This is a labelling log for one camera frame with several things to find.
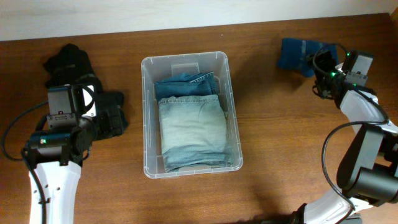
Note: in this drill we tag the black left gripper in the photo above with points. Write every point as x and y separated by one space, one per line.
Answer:
110 128

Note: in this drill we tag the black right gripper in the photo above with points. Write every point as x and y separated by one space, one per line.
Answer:
324 63

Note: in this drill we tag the teal taped cloth bundle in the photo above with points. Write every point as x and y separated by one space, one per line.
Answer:
296 53

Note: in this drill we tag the light blue jeans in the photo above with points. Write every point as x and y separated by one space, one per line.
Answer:
193 132

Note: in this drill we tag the dark blue jeans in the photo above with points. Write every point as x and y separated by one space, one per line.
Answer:
184 84

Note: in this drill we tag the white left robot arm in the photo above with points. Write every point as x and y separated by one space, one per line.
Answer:
55 152

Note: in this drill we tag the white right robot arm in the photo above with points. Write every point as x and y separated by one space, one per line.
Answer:
367 174

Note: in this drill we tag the black folded garment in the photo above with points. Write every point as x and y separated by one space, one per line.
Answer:
72 66

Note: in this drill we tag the clear plastic storage bin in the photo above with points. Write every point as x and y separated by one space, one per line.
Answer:
161 67

